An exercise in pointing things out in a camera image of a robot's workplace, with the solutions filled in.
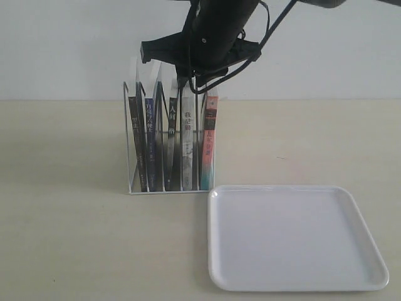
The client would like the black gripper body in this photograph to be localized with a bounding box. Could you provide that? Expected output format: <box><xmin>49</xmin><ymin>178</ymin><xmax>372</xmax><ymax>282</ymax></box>
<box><xmin>140</xmin><ymin>32</ymin><xmax>261</xmax><ymax>82</ymax></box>

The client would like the blue moon cover book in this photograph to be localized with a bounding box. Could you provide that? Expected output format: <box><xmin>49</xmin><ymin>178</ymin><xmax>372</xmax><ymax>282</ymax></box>
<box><xmin>144</xmin><ymin>60</ymin><xmax>162</xmax><ymax>192</ymax></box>

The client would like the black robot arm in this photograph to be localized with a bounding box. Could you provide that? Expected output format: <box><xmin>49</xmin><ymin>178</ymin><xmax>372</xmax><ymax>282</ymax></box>
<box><xmin>140</xmin><ymin>0</ymin><xmax>299</xmax><ymax>95</ymax></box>

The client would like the grey spine book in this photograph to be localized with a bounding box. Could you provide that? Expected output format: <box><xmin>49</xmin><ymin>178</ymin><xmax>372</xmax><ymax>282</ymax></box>
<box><xmin>180</xmin><ymin>81</ymin><xmax>195</xmax><ymax>191</ymax></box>

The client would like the red teal spine book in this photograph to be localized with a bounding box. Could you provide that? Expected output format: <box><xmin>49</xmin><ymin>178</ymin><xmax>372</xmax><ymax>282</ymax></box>
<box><xmin>200</xmin><ymin>88</ymin><xmax>219</xmax><ymax>191</ymax></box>

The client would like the dark maroon spine book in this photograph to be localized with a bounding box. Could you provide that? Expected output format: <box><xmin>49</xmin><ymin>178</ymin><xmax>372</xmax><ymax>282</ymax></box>
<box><xmin>127</xmin><ymin>56</ymin><xmax>148</xmax><ymax>193</ymax></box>

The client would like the black spine book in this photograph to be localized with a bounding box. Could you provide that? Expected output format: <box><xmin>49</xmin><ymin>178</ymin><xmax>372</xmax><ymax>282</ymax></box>
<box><xmin>164</xmin><ymin>64</ymin><xmax>181</xmax><ymax>192</ymax></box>

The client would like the white square tray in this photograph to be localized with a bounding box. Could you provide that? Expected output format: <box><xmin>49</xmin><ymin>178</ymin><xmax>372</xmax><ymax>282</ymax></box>
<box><xmin>207</xmin><ymin>185</ymin><xmax>389</xmax><ymax>292</ymax></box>

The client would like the white wire book rack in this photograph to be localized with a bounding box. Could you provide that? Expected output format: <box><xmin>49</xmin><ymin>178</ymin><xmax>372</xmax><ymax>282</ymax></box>
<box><xmin>123</xmin><ymin>79</ymin><xmax>215</xmax><ymax>194</ymax></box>

